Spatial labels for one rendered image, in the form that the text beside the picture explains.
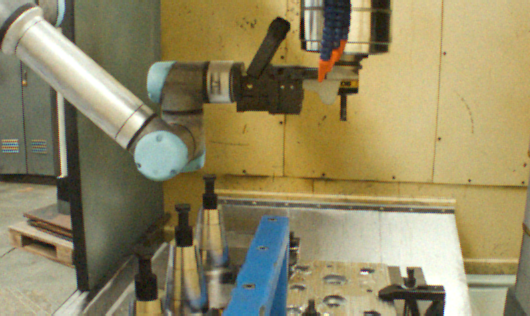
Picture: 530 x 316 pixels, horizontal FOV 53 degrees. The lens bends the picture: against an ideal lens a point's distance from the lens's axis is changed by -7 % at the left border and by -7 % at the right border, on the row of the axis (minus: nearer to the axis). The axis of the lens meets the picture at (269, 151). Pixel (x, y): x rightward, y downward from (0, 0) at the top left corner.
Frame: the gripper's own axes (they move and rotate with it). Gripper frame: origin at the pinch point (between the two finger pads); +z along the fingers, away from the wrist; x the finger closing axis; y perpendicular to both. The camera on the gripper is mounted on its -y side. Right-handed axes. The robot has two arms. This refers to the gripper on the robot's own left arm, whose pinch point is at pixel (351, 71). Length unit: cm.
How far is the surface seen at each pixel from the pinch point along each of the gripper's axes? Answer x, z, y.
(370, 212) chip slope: -99, 11, 57
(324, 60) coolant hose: 18.1, -4.2, -2.7
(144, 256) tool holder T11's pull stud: 63, -16, 9
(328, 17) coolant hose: 19.9, -3.7, -8.6
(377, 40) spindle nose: 6.2, 4.0, -5.5
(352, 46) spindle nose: 7.7, -0.1, -4.5
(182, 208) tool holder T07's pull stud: 52, -16, 9
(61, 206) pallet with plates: -249, -190, 110
